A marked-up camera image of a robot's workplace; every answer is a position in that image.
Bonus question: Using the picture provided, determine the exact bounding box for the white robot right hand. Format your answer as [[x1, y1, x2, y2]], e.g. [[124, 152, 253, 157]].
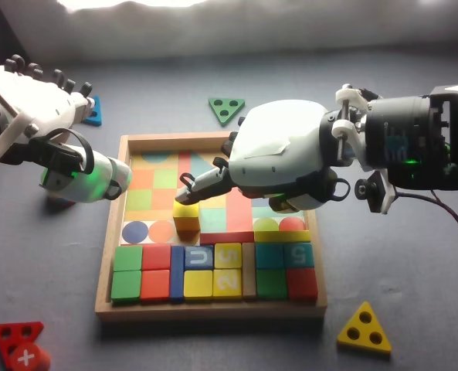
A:
[[173, 99, 352, 216]]

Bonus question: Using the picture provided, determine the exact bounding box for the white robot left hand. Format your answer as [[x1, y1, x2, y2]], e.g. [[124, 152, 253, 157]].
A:
[[0, 53, 134, 205]]

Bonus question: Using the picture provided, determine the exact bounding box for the yellow wooden cube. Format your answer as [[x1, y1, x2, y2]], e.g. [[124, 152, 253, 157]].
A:
[[172, 199, 202, 235]]

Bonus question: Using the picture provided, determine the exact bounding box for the green triangle with holes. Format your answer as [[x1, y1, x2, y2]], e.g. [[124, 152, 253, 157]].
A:
[[207, 97, 246, 128]]

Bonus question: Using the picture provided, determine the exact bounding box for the blue triangle with holes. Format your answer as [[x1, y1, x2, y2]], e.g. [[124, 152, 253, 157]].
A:
[[80, 95, 103, 127]]

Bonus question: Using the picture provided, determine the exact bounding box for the wooden tray with colour print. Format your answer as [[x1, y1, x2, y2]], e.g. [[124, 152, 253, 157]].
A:
[[94, 131, 329, 322]]

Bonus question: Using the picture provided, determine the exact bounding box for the white backdrop cloth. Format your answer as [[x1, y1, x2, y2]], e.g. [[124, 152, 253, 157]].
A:
[[0, 0, 458, 65]]

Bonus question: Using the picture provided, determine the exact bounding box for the grey table cloth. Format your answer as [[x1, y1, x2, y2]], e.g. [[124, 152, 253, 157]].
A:
[[0, 46, 458, 371]]

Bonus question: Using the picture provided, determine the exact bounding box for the yellow triangle with holes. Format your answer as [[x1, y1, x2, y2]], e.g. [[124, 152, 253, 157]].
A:
[[336, 301, 392, 356]]

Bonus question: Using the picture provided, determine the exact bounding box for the red triangle with holes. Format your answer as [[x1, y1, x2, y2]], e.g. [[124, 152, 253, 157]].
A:
[[0, 321, 45, 368]]

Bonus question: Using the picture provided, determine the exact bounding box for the red cylinder with white cross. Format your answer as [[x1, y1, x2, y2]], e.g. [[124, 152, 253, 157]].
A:
[[10, 339, 53, 371]]

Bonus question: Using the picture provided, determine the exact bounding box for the stacked colour ring toy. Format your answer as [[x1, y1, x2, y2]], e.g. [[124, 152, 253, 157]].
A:
[[45, 192, 81, 208]]

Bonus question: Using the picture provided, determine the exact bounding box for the black wrist camera white bracket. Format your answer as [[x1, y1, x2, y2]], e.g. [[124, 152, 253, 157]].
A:
[[354, 169, 400, 216]]

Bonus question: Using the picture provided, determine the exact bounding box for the red black twisted cable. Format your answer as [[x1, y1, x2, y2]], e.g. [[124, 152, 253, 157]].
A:
[[431, 189, 458, 225]]

